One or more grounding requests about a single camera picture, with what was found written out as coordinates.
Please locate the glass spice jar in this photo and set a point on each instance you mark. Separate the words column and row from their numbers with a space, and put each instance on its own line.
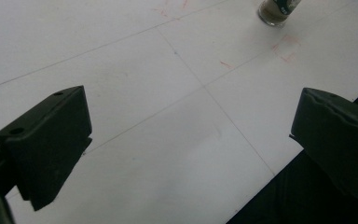
column 276, row 11

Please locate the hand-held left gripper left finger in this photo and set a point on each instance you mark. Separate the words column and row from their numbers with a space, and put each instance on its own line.
column 46, row 140

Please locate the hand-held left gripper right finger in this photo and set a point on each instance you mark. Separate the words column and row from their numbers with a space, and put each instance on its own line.
column 338, row 140

